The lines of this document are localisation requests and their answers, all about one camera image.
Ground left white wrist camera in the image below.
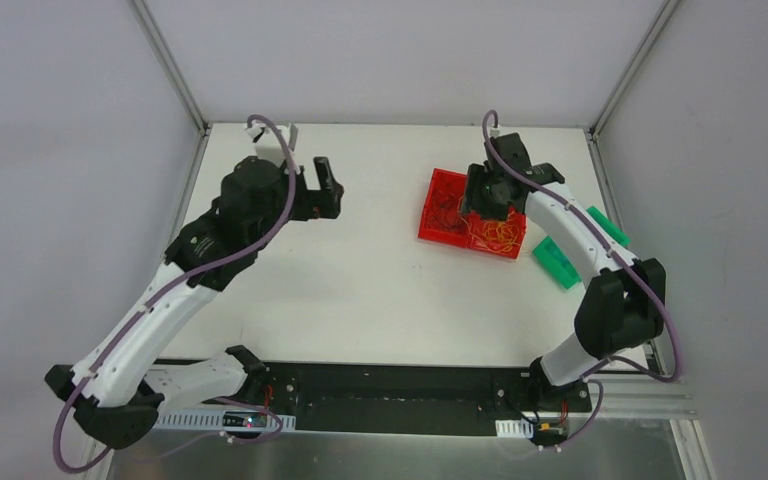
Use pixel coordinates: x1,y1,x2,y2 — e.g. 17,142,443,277
242,122,298,168

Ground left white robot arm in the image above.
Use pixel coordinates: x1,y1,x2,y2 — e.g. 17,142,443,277
45,156,344,450

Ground black wire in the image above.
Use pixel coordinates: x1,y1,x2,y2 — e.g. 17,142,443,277
426,188,468,233

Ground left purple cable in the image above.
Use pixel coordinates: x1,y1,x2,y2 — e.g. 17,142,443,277
51,113,299,475

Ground left red bin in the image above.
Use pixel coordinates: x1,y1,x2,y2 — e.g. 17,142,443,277
417,168,467,249

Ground green plastic bin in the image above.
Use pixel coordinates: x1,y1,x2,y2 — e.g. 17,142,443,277
532,206,630,290

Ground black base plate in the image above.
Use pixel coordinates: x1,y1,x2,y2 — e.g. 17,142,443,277
231,361,592,437

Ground red bin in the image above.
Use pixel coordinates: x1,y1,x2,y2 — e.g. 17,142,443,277
465,208,527,260
417,168,467,249

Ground right red bin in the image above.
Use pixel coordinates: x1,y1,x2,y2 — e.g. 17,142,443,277
465,208,527,260

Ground yellow wire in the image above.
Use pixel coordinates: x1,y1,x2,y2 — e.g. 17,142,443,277
470,215,524,256

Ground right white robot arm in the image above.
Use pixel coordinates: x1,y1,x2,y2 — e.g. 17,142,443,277
461,131,666,410

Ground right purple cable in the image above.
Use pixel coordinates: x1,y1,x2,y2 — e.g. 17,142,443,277
481,109,685,452

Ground purple cable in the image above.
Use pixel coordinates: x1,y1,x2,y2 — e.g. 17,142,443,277
51,113,299,475
481,109,685,452

